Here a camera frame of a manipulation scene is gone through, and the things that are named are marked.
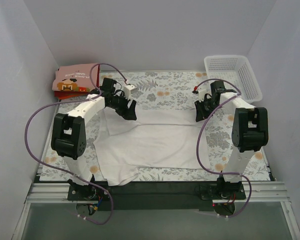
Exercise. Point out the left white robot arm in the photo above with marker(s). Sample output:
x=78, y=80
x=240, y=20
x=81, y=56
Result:
x=69, y=130

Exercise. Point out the folded pink printed t shirt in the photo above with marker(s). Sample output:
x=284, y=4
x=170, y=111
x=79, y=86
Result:
x=76, y=77

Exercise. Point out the white t shirt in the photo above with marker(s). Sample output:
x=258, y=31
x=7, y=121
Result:
x=160, y=138

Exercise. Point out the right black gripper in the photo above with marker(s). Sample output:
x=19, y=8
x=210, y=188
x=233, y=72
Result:
x=205, y=106

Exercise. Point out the white plastic mesh basket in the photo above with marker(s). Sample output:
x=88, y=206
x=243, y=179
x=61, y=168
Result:
x=237, y=70

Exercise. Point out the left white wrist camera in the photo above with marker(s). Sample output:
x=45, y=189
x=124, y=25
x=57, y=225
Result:
x=128, y=89

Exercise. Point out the folded red t shirt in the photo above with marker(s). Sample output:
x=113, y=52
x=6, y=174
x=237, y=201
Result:
x=72, y=93

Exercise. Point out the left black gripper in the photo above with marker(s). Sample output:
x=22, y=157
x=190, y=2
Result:
x=125, y=105

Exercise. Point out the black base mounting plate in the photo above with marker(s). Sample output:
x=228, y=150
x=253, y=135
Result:
x=157, y=195

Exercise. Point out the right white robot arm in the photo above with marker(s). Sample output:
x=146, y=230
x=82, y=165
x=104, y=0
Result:
x=249, y=134

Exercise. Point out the aluminium extrusion rail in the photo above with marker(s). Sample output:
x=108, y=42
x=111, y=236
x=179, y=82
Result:
x=48, y=215

